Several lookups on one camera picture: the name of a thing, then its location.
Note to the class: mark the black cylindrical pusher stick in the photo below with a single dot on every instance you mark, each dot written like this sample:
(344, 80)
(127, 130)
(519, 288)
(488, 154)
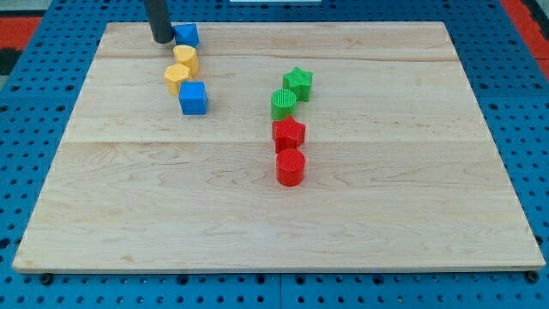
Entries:
(159, 20)

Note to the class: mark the yellow hexagon block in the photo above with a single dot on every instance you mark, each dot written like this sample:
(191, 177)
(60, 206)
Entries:
(174, 75)

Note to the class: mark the blue cube block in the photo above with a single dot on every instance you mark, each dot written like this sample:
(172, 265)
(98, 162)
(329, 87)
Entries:
(193, 98)

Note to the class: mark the blue diamond block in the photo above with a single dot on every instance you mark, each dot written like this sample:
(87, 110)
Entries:
(186, 34)

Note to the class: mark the yellow rounded block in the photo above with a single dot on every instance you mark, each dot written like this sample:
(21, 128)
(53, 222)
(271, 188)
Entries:
(187, 56)

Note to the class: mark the green cylinder block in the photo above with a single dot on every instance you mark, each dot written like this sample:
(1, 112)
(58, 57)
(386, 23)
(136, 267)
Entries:
(283, 104)

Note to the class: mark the green star block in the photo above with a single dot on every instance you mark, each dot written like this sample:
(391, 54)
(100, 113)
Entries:
(300, 82)

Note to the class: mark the light wooden board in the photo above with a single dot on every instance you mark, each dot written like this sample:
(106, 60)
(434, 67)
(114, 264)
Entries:
(401, 172)

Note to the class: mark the red star block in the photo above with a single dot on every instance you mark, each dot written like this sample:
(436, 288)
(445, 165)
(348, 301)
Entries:
(287, 133)

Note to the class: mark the red cylinder block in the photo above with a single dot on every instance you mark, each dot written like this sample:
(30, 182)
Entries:
(290, 165)

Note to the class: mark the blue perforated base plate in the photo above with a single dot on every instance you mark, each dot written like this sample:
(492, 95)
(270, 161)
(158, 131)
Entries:
(40, 93)

